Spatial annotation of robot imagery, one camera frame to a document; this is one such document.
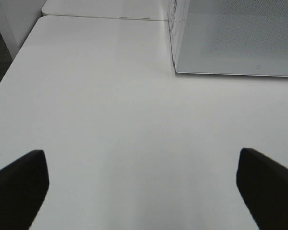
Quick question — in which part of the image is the white microwave door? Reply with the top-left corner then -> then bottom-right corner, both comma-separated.
178,0 -> 288,77

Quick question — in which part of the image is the white microwave oven body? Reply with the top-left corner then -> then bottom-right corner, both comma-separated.
167,0 -> 190,73

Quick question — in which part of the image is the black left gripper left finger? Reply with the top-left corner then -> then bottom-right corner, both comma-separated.
0,150 -> 49,230

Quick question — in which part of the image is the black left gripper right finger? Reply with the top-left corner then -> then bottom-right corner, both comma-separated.
236,148 -> 288,230

